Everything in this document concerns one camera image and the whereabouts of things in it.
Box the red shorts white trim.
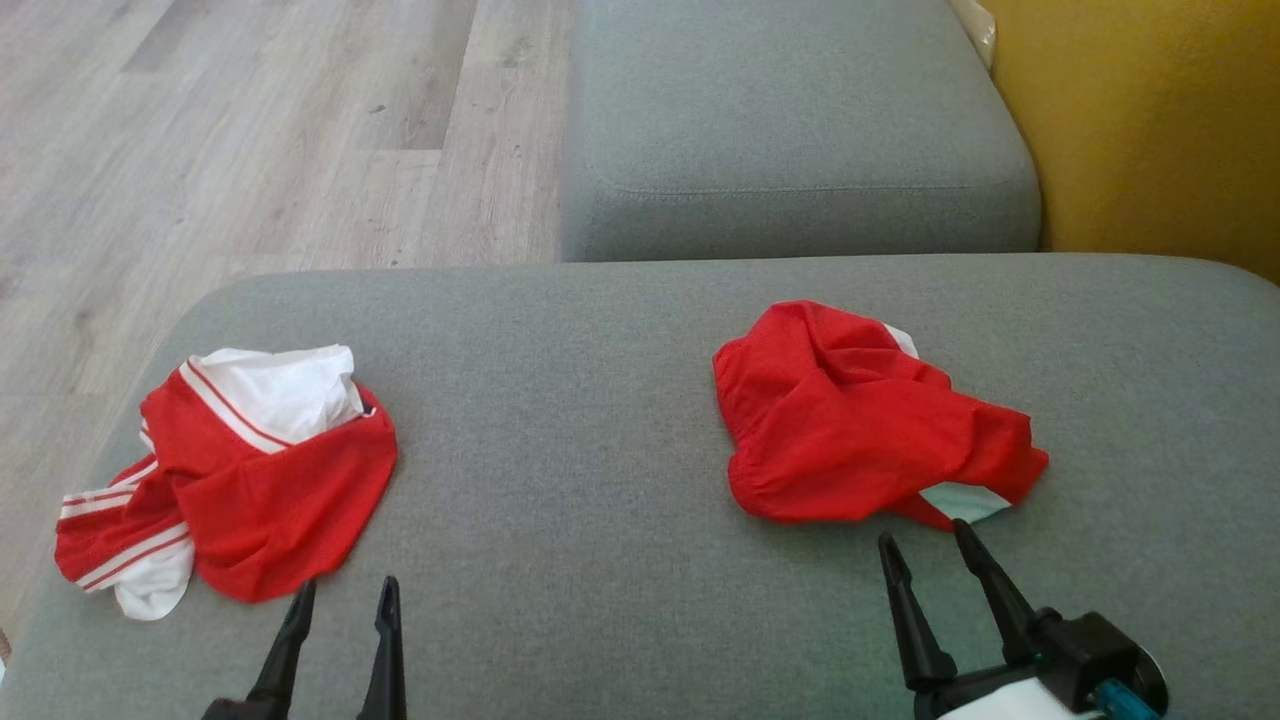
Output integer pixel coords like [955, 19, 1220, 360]
[712, 300, 1050, 531]

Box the grey sofa cushion block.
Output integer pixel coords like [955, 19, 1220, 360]
[558, 0, 1043, 263]

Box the cream plastic wrapped object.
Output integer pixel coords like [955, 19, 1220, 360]
[948, 0, 998, 71]

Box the large grey sofa seat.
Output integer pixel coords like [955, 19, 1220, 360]
[0, 253, 1280, 720]

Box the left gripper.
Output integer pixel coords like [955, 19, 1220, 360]
[200, 575, 408, 720]

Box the red and white jersey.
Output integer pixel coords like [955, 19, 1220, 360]
[55, 345, 399, 622]

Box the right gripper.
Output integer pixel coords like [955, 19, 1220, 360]
[878, 518, 1106, 720]

